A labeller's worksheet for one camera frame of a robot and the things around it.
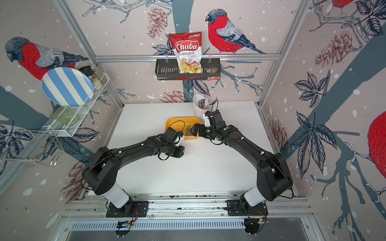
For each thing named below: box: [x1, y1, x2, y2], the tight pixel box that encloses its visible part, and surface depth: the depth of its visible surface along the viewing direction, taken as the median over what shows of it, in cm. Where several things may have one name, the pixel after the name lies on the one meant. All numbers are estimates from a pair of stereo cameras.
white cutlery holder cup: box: [192, 93, 210, 118], surface depth 112 cm
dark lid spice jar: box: [78, 65, 98, 88], surface depth 82 cm
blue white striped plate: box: [41, 66, 94, 107], surface depth 74 cm
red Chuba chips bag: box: [168, 31, 204, 74], surface depth 83 cm
